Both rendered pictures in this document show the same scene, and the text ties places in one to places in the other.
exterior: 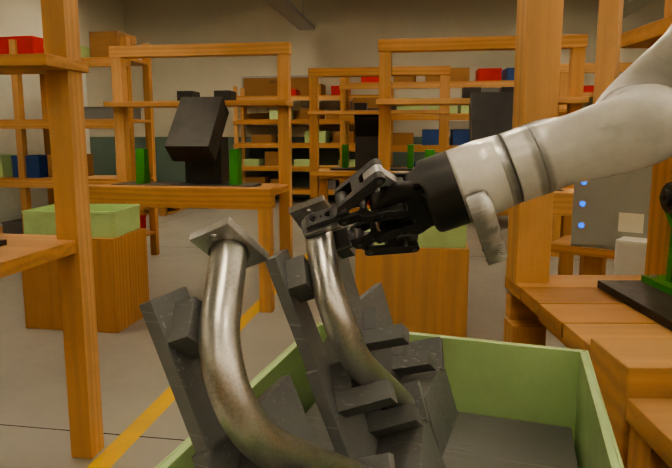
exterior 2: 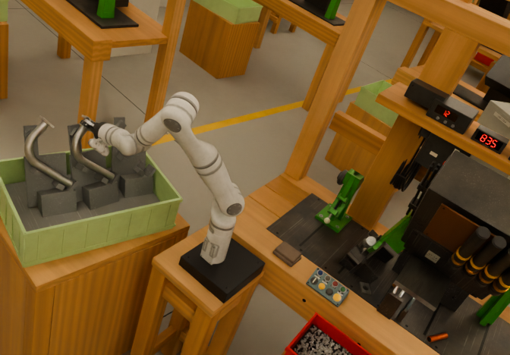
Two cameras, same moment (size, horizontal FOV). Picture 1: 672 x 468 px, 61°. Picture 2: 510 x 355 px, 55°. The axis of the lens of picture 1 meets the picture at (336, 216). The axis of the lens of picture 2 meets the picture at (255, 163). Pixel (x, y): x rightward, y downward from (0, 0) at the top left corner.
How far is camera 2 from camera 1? 1.65 m
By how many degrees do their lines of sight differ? 33
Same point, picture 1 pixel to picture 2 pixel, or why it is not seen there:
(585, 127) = (115, 138)
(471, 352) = (161, 178)
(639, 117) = (119, 143)
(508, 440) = not seen: hidden behind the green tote
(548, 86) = (329, 92)
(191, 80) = not seen: outside the picture
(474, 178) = (100, 134)
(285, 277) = (70, 131)
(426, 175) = (96, 127)
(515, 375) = (167, 193)
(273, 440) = (33, 161)
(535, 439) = not seen: hidden behind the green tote
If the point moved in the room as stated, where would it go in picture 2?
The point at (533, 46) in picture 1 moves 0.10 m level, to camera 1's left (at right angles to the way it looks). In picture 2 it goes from (330, 69) to (311, 59)
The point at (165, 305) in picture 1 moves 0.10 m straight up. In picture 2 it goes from (27, 127) to (29, 104)
